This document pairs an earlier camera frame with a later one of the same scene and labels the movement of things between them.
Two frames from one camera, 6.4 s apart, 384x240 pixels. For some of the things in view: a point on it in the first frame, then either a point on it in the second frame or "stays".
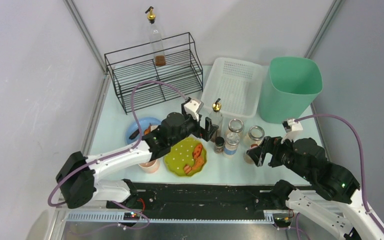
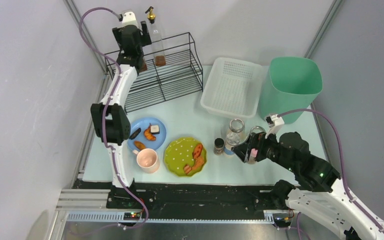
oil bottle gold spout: x=216 y=117 to x=143 y=67
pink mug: x=152 y=166 stays
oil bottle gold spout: x=157 y=39 stays
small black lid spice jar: x=218 y=147 stays
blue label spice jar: x=232 y=141 stays
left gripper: x=202 y=127 to x=129 y=40
